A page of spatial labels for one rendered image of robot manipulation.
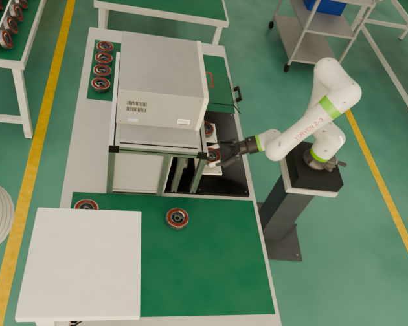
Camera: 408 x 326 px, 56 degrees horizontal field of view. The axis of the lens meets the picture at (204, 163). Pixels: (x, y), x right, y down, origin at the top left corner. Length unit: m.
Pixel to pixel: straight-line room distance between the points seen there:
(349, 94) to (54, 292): 1.43
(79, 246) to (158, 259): 0.58
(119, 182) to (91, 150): 0.32
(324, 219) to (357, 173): 0.70
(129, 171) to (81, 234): 0.59
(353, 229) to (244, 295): 1.69
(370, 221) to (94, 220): 2.58
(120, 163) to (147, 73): 0.43
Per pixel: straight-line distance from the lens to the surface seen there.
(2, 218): 0.94
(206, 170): 2.14
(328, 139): 2.21
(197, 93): 1.73
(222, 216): 2.03
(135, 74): 1.76
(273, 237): 2.94
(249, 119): 3.73
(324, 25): 4.48
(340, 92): 1.89
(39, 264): 1.34
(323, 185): 2.35
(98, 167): 2.11
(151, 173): 1.89
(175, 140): 1.79
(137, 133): 1.78
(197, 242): 1.92
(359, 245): 3.33
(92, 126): 2.30
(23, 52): 2.82
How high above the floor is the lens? 2.41
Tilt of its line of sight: 49 degrees down
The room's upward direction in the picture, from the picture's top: 19 degrees clockwise
